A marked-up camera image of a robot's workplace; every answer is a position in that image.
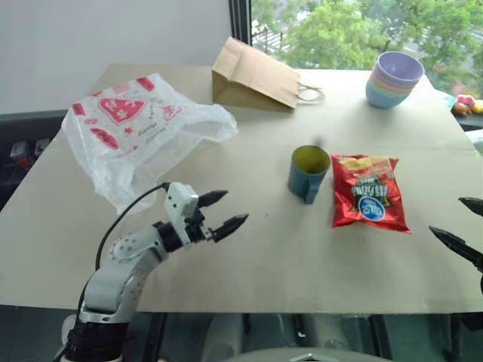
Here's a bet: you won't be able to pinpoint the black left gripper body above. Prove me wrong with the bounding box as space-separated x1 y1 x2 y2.
183 209 222 246

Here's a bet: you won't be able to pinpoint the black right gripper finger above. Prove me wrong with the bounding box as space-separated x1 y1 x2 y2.
457 196 483 218
428 225 483 272

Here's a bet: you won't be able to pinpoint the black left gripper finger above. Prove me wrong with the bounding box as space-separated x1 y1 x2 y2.
197 189 229 209
213 213 251 243

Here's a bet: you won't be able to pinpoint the blue mug yellow inside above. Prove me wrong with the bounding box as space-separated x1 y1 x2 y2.
287 145 332 205

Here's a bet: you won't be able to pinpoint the colourful toys on ledge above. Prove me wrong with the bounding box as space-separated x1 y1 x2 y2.
443 93 483 116

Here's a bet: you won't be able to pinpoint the grey rounded shape under table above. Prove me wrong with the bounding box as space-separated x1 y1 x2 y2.
199 312 252 357

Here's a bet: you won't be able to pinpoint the red chips bag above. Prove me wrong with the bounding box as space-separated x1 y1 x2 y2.
330 152 414 235

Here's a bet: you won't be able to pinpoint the white plastic bag red print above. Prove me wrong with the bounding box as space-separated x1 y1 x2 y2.
60 72 240 216

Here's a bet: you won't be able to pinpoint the brown paper bag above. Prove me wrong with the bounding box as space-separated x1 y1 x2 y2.
211 35 326 112

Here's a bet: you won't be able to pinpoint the blue plastic bowl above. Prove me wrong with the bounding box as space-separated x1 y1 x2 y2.
365 84 414 110

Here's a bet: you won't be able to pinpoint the purple plastic bowl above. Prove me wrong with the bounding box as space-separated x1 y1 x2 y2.
377 51 426 84

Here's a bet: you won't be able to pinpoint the green plastic bowl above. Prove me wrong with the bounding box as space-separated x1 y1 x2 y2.
366 77 418 100

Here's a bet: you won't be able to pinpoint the pink plastic bowl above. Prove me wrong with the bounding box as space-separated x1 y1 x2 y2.
369 67 420 91

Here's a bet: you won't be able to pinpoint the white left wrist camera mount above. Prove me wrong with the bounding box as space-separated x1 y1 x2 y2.
164 182 200 249

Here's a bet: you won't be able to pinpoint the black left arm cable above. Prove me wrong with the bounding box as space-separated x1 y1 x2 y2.
75 182 171 318

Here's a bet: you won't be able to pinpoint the dark window frame post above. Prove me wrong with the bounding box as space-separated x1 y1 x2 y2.
227 0 254 47

